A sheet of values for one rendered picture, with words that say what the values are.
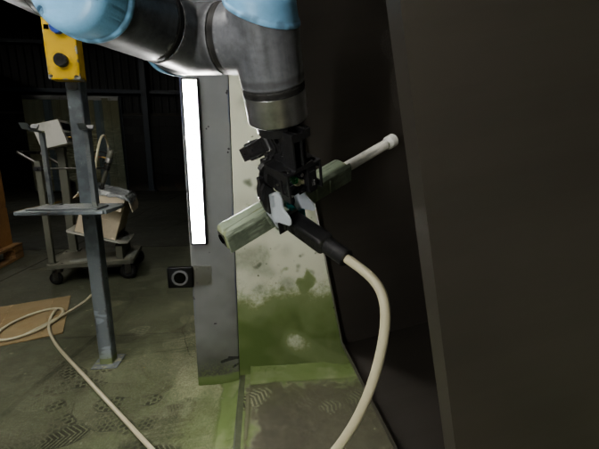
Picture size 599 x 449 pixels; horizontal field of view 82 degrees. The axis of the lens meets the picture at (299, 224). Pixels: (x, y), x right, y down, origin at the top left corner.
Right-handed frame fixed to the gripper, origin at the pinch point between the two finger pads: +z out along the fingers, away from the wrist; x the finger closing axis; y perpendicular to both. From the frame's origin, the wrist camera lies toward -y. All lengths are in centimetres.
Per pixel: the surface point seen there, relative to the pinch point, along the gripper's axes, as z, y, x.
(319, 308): 84, -30, 29
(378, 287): -0.1, 23.3, -1.4
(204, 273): 61, -63, -3
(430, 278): -14.6, 33.5, -7.2
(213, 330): 83, -54, -10
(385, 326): 4.4, 26.5, -3.4
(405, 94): -29.6, 26.6, -3.7
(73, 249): 147, -269, -50
